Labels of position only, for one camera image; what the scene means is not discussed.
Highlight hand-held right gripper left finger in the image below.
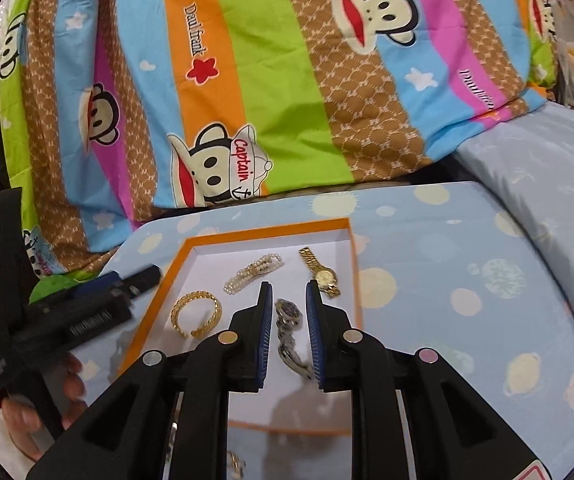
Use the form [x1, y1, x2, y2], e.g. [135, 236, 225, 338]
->
[26, 281, 274, 480]

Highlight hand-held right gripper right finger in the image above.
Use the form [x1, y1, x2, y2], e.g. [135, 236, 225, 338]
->
[305, 280, 542, 480]

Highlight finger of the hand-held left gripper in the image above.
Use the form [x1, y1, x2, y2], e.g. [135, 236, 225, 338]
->
[73, 266, 162, 301]

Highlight silver wristwatch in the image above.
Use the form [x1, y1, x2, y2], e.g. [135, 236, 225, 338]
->
[273, 298, 318, 380]

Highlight orange jewelry box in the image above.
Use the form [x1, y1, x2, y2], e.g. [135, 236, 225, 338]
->
[116, 218, 365, 435]

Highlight person's left hand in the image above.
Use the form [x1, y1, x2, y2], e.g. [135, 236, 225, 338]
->
[1, 352, 90, 456]

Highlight green cloth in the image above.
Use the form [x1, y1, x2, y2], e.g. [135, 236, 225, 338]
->
[27, 272, 106, 307]

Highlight gold wristwatch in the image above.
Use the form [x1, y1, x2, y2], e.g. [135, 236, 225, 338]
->
[298, 246, 342, 298]

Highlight blue polka-dot mat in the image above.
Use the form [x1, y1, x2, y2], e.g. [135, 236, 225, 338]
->
[64, 180, 574, 480]

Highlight striped cartoon monkey blanket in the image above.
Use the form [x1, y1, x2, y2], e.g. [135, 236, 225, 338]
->
[0, 0, 558, 281]

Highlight pale blue pillow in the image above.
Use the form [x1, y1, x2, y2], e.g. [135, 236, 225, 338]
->
[454, 102, 574, 361]

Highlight gold chain bangle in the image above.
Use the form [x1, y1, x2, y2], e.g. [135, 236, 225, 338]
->
[170, 290, 224, 339]

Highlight pearl bracelet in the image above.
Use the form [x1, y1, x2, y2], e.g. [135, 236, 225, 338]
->
[223, 253, 285, 296]

